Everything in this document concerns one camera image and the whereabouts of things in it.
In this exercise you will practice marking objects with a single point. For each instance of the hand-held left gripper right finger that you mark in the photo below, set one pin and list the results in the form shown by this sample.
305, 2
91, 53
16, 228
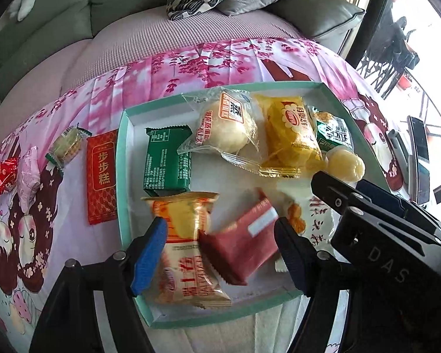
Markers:
290, 253

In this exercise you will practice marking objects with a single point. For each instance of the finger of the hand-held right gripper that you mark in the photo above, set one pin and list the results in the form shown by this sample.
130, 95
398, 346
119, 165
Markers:
332, 191
380, 195

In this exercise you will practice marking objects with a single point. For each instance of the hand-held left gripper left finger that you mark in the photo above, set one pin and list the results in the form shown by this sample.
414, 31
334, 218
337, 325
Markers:
149, 253

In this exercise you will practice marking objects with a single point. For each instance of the white rice cake packet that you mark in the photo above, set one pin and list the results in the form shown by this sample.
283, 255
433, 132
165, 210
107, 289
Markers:
316, 228

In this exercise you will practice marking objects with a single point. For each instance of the orange pastry packet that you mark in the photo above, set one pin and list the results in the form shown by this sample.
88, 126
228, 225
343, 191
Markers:
183, 228

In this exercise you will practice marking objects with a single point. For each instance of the dark red snack packet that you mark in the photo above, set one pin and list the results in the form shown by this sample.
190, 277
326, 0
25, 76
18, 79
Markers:
239, 246

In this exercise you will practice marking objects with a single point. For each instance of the green and white cracker packet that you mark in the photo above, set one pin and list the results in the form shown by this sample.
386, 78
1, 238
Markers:
336, 132

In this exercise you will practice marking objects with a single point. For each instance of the white tray with teal rim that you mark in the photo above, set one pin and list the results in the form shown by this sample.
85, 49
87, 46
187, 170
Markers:
239, 187

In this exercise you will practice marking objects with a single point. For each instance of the clear packet with pale bun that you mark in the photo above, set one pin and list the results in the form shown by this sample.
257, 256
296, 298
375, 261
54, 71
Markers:
224, 132

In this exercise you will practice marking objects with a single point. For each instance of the grey remote control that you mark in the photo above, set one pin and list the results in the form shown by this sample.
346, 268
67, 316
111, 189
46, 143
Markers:
398, 147

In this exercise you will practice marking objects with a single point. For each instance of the black smartphone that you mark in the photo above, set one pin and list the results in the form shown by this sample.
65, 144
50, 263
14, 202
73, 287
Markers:
419, 154

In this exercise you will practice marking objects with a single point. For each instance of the yellow snack packet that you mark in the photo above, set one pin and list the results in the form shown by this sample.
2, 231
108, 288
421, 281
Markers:
290, 139

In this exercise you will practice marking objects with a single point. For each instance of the red gold-patterned snack packet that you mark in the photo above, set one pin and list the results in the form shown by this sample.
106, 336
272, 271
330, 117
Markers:
102, 176

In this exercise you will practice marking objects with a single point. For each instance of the dark green snack packet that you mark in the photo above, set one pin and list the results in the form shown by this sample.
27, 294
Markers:
167, 161

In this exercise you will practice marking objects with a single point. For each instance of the clear green-edged cookie packet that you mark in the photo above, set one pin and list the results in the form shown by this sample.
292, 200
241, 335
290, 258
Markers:
66, 145

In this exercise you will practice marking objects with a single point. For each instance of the pink snack packet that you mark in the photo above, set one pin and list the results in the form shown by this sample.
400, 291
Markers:
27, 176

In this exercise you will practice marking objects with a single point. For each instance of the black folding chair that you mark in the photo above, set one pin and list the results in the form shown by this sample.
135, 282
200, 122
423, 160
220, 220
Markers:
400, 47

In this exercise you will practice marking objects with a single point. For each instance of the small red snack packet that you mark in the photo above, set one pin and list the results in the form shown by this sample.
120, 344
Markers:
5, 174

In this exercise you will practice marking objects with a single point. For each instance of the pink floral printed blanket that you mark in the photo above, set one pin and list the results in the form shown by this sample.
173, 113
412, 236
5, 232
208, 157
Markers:
213, 62

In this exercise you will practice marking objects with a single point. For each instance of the pink waffle seat cover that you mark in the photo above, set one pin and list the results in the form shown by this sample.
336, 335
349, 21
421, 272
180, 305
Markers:
132, 40

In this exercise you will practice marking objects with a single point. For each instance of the black window frame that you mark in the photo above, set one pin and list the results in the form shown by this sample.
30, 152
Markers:
375, 7

